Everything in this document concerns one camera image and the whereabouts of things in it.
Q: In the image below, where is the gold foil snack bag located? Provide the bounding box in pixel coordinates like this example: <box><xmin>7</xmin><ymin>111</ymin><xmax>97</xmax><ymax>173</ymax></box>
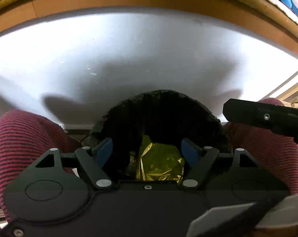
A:
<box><xmin>128</xmin><ymin>135</ymin><xmax>185</xmax><ymax>183</ymax></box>

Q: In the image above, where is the right maroon striped leg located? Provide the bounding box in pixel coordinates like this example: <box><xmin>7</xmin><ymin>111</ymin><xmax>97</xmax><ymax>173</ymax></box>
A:
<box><xmin>223</xmin><ymin>99</ymin><xmax>298</xmax><ymax>195</ymax></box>

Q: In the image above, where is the maroon striped leg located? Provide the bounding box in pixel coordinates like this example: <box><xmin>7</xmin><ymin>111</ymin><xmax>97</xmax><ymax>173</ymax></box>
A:
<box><xmin>223</xmin><ymin>99</ymin><xmax>298</xmax><ymax>195</ymax></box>
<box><xmin>0</xmin><ymin>110</ymin><xmax>81</xmax><ymax>221</ymax></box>

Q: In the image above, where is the black trash bag bin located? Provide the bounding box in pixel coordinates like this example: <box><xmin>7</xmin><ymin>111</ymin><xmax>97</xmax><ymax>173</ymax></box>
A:
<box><xmin>90</xmin><ymin>90</ymin><xmax>231</xmax><ymax>181</ymax></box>

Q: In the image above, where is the left maroon striped leg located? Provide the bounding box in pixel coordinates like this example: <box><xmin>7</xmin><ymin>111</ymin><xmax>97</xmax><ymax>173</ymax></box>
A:
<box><xmin>0</xmin><ymin>110</ymin><xmax>81</xmax><ymax>221</ymax></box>

